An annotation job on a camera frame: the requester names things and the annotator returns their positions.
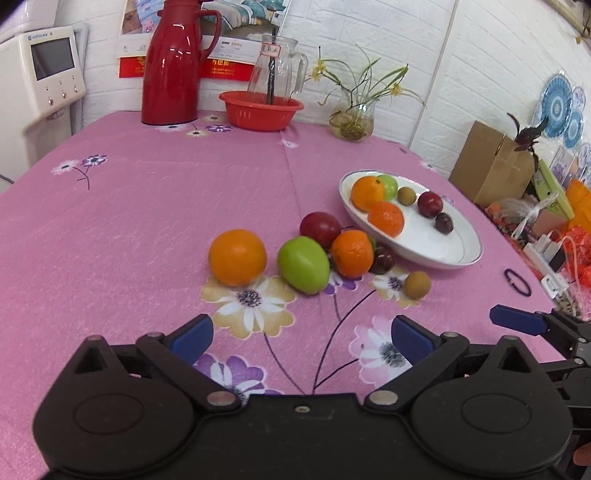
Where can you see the white charger plug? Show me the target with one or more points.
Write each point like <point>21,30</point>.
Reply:
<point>547,244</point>

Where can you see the black stirring stick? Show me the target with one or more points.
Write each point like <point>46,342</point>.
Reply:
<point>271,78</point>

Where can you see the black charger plug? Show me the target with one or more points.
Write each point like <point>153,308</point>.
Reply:
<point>557,262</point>

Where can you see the white plate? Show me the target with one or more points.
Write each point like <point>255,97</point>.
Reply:
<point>429,244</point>

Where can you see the green box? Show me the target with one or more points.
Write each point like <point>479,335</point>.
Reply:
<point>551,189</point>

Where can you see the red bag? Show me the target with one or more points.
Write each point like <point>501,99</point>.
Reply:
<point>581,235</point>

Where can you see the white power strip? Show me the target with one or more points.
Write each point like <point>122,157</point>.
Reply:
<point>535,253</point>

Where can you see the smooth orange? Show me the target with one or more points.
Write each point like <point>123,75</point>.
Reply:
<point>238,257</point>
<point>367,193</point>

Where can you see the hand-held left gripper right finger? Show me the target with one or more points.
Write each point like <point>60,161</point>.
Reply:
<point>411,339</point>

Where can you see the glass pitcher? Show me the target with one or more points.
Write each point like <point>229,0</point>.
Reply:
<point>286,69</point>

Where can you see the red plastic basin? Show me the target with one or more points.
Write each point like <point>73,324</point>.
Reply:
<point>258,117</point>

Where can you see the small blue round wall ornament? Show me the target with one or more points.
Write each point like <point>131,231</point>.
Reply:
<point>575,129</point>
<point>579,98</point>

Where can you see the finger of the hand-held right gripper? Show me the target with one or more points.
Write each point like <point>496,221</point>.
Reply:
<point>563,365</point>
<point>517,319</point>

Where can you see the dark purple plant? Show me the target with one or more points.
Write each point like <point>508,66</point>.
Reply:
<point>528,136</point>

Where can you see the pink box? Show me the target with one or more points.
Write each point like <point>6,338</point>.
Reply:
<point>549,226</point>

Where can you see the white appliance with screen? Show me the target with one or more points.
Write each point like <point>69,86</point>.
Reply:
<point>18,115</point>

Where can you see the glass vase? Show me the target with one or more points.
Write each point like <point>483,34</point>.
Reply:
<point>351,127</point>

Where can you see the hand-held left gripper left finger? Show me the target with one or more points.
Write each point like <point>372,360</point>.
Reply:
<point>191,337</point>

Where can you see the yellow flower plant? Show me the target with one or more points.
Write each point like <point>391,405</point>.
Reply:
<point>317,71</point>

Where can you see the white water purifier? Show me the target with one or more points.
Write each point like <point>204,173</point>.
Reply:
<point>32,18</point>

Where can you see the orange bag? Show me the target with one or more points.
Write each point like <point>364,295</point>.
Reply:
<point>579,203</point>

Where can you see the pink floral tablecloth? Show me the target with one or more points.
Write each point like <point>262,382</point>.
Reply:
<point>138,221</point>

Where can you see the dark purple plum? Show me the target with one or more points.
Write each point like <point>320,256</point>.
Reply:
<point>383,261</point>
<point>444,223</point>

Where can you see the cardboard box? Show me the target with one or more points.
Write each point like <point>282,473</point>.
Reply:
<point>485,170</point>

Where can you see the red checkered cloth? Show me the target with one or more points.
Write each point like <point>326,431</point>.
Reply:
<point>505,228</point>

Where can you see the large blue round wall ornament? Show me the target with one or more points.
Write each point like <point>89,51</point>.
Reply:
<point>556,106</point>

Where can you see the white square device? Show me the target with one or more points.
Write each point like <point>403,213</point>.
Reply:
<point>551,284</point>

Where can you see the brown kiwi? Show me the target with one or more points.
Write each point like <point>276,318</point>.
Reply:
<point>417,284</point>
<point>406,196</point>

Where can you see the green apple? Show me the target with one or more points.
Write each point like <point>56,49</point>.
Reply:
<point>389,185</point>
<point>303,264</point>

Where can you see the red plum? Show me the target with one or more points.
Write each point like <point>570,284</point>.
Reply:
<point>430,204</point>
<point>318,228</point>

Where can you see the clear plastic bag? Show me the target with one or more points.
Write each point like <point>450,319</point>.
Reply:
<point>517,212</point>

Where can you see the tangerine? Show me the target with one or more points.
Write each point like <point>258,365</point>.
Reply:
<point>386,218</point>
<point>352,253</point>

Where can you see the wall poster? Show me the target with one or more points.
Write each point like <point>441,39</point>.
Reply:
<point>240,50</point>

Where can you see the red thermos jug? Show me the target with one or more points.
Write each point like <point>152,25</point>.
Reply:
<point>171,69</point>

